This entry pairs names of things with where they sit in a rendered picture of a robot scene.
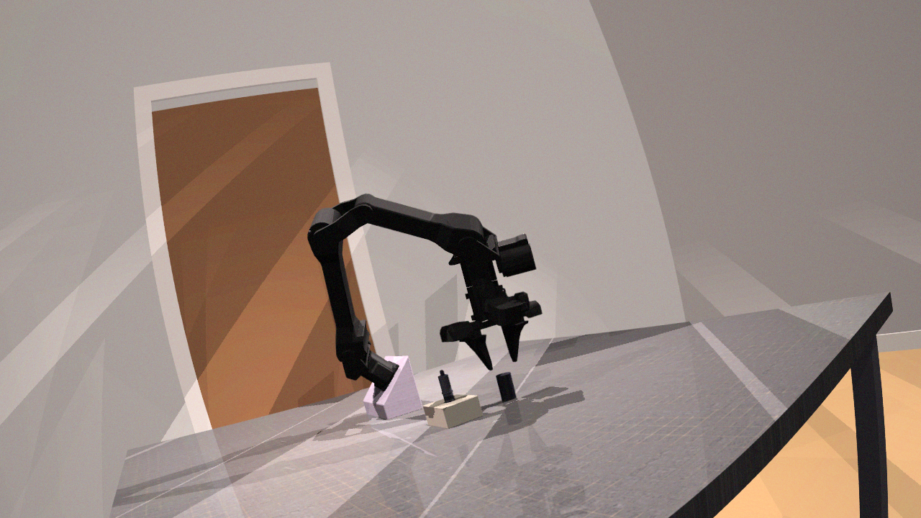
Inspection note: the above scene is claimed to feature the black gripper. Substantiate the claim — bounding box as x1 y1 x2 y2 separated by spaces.
440 280 543 371

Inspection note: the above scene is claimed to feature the tan rectangular block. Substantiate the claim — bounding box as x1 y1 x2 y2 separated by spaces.
423 394 483 429

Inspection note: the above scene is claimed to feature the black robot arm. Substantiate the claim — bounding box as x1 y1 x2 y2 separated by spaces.
307 194 537 391

